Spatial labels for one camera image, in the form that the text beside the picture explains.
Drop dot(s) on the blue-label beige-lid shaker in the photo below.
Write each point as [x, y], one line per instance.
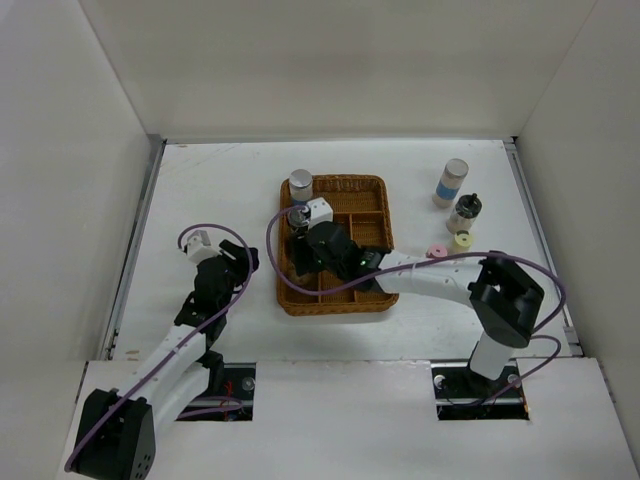
[450, 182]

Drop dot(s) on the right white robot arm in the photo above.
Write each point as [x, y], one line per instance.
[505, 299]

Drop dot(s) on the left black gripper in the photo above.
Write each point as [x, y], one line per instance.
[238, 259]

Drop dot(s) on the brown wicker divided tray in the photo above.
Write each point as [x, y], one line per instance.
[360, 206]

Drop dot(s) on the blue-label silver-lid shaker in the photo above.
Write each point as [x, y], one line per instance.
[300, 186]

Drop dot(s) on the yellow-lid condiment bottle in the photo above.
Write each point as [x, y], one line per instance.
[462, 242]

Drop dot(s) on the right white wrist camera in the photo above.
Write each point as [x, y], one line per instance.
[316, 211]

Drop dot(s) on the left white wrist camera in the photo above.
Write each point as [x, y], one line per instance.
[199, 248]

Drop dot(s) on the pink-lid condiment bottle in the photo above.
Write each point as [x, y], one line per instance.
[436, 251]

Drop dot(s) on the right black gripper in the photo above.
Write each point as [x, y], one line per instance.
[303, 246]

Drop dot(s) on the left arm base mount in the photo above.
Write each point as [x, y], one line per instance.
[230, 394]

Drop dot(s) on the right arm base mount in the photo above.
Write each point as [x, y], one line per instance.
[462, 395]

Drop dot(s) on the black-lid glass jar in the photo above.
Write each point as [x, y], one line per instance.
[307, 280]

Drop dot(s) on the black-knob glass grinder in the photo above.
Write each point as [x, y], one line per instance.
[464, 213]

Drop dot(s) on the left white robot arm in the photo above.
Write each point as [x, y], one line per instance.
[119, 427]

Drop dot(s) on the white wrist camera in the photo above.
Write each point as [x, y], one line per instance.
[316, 211]
[199, 248]

